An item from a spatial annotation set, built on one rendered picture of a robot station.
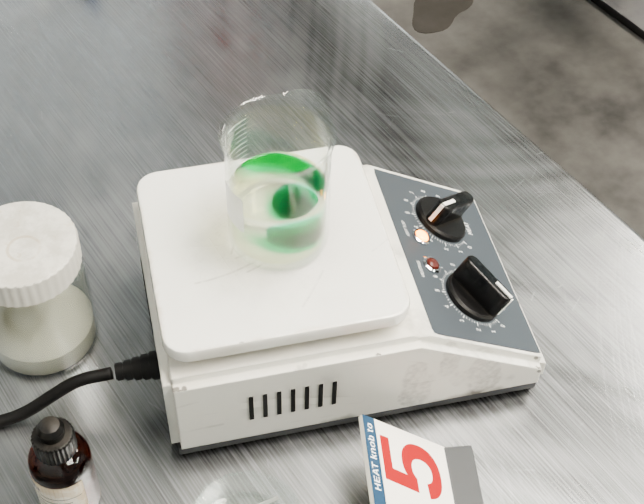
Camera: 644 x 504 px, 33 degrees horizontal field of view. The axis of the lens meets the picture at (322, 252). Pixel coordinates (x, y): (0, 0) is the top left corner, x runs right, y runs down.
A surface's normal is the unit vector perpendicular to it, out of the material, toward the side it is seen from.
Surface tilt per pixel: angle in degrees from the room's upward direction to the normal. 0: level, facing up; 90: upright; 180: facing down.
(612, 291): 0
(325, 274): 0
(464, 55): 0
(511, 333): 30
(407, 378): 90
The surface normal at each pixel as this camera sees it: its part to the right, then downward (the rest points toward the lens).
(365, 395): 0.22, 0.74
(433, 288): 0.51, -0.64
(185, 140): 0.02, -0.65
